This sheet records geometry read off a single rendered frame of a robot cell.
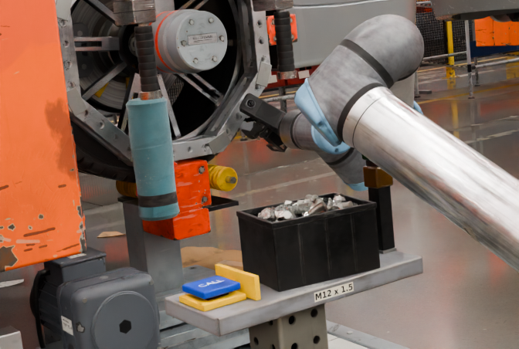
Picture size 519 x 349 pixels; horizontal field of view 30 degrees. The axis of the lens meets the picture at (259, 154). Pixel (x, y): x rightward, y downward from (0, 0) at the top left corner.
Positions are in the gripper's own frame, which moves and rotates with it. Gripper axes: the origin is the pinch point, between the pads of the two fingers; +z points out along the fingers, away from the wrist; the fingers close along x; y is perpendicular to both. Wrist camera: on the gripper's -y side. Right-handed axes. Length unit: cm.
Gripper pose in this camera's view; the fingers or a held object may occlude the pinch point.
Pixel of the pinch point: (240, 120)
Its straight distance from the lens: 240.4
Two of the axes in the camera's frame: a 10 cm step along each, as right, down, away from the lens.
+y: 6.5, 5.8, 4.9
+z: -5.6, -0.7, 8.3
